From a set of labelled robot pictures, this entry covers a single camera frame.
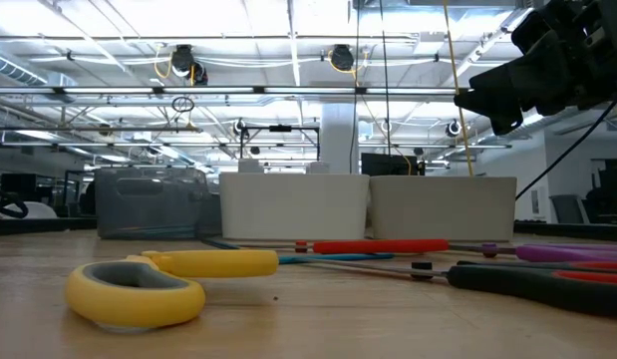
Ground black background furniture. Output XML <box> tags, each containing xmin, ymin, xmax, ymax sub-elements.
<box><xmin>584</xmin><ymin>158</ymin><xmax>617</xmax><ymax>225</ymax></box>

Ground grey plastic bin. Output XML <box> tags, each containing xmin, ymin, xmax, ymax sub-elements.
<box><xmin>368</xmin><ymin>174</ymin><xmax>518</xmax><ymax>242</ymax></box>

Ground yellow handled scissors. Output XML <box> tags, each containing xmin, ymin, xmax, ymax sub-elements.
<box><xmin>63</xmin><ymin>247</ymin><xmax>280</xmax><ymax>330</ymax></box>

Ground blue paintbrush gold ferrule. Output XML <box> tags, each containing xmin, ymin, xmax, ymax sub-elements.
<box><xmin>277</xmin><ymin>252</ymin><xmax>397</xmax><ymax>264</ymax></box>
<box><xmin>201</xmin><ymin>237</ymin><xmax>309</xmax><ymax>250</ymax></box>

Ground red handled scissors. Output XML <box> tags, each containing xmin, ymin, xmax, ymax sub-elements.
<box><xmin>293</xmin><ymin>237</ymin><xmax>452</xmax><ymax>255</ymax></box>

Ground black and red scissors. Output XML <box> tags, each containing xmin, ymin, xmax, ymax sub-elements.
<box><xmin>287</xmin><ymin>258</ymin><xmax>617</xmax><ymax>318</ymax></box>

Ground yellow cable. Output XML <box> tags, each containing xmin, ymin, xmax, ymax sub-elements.
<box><xmin>441</xmin><ymin>0</ymin><xmax>474</xmax><ymax>177</ymax></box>

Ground black background monitor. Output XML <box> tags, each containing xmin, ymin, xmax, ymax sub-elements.
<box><xmin>360</xmin><ymin>152</ymin><xmax>422</xmax><ymax>177</ymax></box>

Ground white plastic bin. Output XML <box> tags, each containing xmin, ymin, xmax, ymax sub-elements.
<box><xmin>218</xmin><ymin>172</ymin><xmax>372</xmax><ymax>241</ymax></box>

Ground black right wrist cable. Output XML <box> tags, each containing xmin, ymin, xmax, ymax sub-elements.
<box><xmin>514</xmin><ymin>99</ymin><xmax>617</xmax><ymax>201</ymax></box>

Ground black hanging cable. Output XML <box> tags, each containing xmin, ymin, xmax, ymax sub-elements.
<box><xmin>350</xmin><ymin>0</ymin><xmax>362</xmax><ymax>175</ymax></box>

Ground purple handled scissors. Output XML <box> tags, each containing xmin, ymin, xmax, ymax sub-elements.
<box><xmin>450</xmin><ymin>241</ymin><xmax>617</xmax><ymax>264</ymax></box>

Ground black background frame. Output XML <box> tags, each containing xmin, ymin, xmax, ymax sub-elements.
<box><xmin>239</xmin><ymin>124</ymin><xmax>322</xmax><ymax>161</ymax></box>

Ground smoky translucent plastic bin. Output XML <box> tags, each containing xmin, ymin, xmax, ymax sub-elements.
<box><xmin>93</xmin><ymin>167</ymin><xmax>222</xmax><ymax>240</ymax></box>

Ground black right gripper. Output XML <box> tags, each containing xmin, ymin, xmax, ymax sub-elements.
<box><xmin>455</xmin><ymin>0</ymin><xmax>617</xmax><ymax>135</ymax></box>

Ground black looped cable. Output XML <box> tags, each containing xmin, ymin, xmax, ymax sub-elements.
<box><xmin>0</xmin><ymin>191</ymin><xmax>29</xmax><ymax>220</ymax></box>

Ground long ceiling light bar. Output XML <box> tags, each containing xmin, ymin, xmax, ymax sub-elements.
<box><xmin>0</xmin><ymin>85</ymin><xmax>471</xmax><ymax>97</ymax></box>

